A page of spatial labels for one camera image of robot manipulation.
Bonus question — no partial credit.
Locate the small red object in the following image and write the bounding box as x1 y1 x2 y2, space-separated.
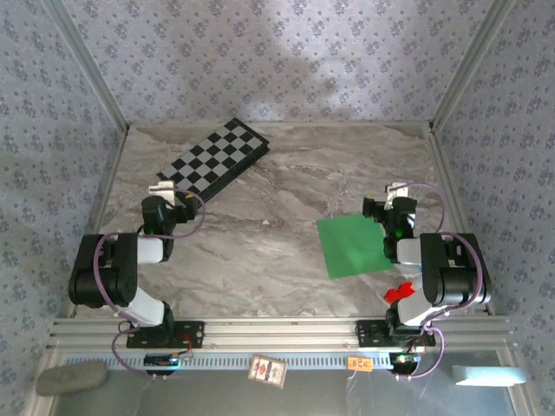
383 281 413 304

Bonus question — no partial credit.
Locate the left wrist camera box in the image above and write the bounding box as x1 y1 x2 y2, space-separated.
148 180 178 207

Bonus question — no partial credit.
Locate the aluminium mounting rail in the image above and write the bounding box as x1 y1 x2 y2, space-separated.
46 315 518 351

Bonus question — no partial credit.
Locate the grey stone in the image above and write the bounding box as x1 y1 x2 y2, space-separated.
36 361 108 396

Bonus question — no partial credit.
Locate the white foam block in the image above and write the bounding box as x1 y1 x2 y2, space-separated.
451 365 528 387

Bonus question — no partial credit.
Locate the green paper sheet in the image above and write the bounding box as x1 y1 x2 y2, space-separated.
315 214 396 279

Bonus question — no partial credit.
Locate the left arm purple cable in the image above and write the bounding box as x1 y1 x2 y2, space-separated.
97 188 207 382

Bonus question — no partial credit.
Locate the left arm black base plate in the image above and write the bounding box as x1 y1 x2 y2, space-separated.
126 320 205 350

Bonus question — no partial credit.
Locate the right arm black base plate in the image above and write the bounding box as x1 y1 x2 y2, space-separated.
355 319 436 348

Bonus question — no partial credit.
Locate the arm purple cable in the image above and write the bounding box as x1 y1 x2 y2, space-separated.
389 180 486 382
97 188 207 382

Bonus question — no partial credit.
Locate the grey slotted cable duct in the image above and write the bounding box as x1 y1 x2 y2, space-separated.
64 355 407 373

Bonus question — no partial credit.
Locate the black white folded chessboard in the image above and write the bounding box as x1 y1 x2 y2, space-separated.
156 117 271 204

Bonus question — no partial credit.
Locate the aluminium table side rail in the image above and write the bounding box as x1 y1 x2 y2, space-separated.
67 127 130 318
427 125 498 316

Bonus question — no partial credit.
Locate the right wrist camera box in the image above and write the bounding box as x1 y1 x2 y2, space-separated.
384 182 411 207

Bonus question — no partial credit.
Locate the aluminium corner post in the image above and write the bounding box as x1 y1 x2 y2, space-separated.
428 0 518 131
42 0 131 133

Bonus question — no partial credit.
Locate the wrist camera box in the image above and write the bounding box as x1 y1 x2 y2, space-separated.
384 182 411 207
148 180 178 207

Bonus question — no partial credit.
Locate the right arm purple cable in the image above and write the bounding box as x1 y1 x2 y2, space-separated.
389 180 486 382

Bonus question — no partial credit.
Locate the orange tag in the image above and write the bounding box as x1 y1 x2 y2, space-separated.
346 355 374 373

